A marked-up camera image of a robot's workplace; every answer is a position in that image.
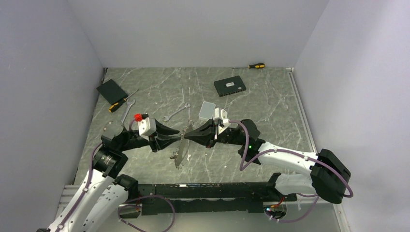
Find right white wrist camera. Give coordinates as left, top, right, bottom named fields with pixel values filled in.
left=212, top=107, right=229, bottom=125

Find black network switch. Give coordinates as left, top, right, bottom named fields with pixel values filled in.
left=214, top=75, right=247, bottom=97

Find grey plastic box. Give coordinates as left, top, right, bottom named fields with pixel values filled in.
left=198, top=101, right=216, bottom=121

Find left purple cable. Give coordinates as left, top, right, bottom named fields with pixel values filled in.
left=54, top=114, right=176, bottom=232

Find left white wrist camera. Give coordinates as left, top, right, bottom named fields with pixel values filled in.
left=138, top=117, right=157, bottom=140

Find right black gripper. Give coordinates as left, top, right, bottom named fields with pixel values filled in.
left=184, top=119, right=245, bottom=149

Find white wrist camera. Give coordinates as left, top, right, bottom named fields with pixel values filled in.
left=212, top=107, right=229, bottom=125
left=138, top=117, right=157, bottom=140

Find yellow black screwdriver near box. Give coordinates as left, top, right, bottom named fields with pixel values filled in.
left=109, top=89, right=139, bottom=113

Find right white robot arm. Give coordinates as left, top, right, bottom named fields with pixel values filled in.
left=184, top=119, right=353, bottom=204

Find small silver wrench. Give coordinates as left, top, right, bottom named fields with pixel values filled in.
left=163, top=102, right=190, bottom=122

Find yellow black screwdriver at wall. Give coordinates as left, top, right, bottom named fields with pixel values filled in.
left=234, top=63, right=265, bottom=69

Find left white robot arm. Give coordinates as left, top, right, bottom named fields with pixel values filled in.
left=40, top=114, right=181, bottom=232

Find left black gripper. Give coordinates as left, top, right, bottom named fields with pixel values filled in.
left=118, top=117, right=181, bottom=152

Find large silver wrench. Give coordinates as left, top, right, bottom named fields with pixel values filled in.
left=120, top=99, right=136, bottom=124

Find black flat box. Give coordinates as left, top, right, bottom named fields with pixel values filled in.
left=96, top=79, right=128, bottom=105

